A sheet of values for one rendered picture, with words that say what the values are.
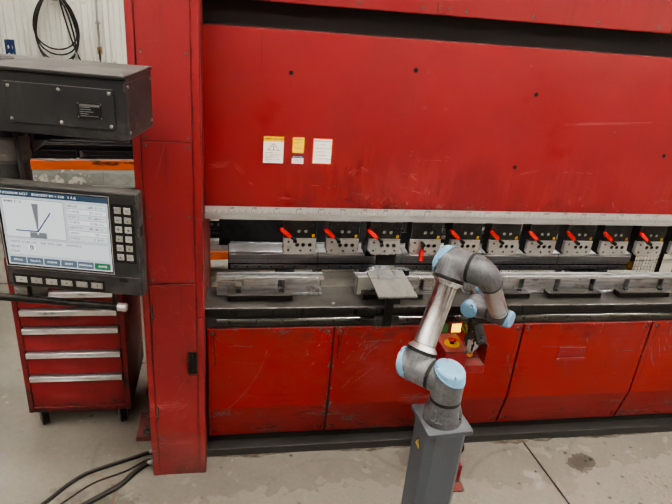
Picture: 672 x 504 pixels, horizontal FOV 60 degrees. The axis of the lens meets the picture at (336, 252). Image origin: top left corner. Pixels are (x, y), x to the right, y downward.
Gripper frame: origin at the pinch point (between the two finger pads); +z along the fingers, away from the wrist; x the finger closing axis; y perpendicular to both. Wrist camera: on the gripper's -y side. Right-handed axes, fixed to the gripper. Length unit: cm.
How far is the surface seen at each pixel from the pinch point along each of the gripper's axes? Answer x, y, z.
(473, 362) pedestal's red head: -0.3, -4.5, 2.3
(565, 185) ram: -46, 36, -70
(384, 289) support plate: 41, 14, -26
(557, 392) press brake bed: -65, 15, 42
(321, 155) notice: 72, 36, -81
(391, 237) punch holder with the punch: 36, 33, -43
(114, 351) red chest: 167, 42, 28
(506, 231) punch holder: -21, 33, -46
